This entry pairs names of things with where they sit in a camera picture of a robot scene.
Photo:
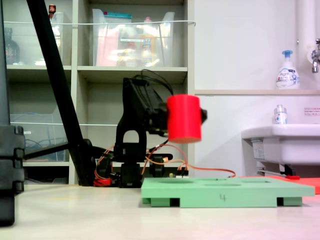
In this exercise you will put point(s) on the yellow labelled bottle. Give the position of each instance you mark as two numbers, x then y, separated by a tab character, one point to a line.
148	45

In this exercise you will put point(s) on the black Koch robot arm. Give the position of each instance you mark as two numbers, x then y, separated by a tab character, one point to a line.
135	100

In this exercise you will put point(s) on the white wall notice label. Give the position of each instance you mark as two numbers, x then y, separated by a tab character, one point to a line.
312	111

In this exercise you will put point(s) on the black tripod brace strut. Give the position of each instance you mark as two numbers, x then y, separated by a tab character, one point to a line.
45	151

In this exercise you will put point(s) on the dark glass bottle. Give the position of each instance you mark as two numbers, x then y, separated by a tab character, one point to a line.
11	50

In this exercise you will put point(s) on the white foam soap pump bottle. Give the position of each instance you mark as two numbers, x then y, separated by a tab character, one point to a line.
287	75

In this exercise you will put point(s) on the beige shelf unit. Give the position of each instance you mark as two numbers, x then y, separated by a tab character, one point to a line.
132	72

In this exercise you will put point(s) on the small circuit board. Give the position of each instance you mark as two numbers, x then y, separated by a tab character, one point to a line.
181	173

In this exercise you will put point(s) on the white ceramic sink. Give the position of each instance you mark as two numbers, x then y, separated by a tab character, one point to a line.
295	145

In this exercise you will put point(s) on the red cylinder block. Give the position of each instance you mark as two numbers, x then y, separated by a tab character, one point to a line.
184	117

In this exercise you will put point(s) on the chrome water faucet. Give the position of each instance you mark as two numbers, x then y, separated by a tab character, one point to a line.
315	58

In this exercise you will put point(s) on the small clear sanitizer bottle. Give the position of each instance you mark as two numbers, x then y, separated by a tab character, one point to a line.
280	116

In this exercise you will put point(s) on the clear bin with supplies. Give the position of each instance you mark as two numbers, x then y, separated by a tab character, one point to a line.
112	50

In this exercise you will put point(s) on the black tripod leg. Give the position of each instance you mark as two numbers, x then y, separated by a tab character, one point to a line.
10	160
57	75

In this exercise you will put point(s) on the green shape sorter board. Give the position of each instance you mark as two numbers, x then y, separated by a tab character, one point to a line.
225	192

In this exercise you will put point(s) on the clear plastic storage bin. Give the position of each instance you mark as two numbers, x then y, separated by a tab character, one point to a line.
35	50

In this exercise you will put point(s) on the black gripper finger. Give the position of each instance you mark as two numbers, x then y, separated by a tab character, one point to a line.
203	116

